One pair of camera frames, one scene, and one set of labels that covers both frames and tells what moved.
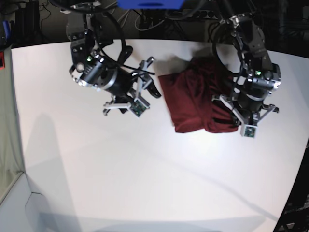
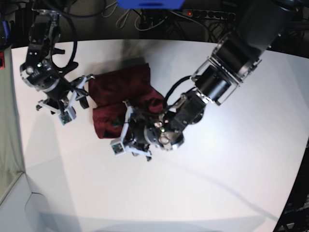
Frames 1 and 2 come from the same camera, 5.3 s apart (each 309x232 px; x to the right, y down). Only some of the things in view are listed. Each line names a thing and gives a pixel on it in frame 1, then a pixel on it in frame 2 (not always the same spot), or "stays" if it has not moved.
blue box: (150, 4) stays
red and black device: (2, 60) stays
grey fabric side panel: (11, 165) stays
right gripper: (247, 109) → (133, 137)
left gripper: (124, 96) → (62, 96)
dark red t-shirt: (190, 92) → (111, 91)
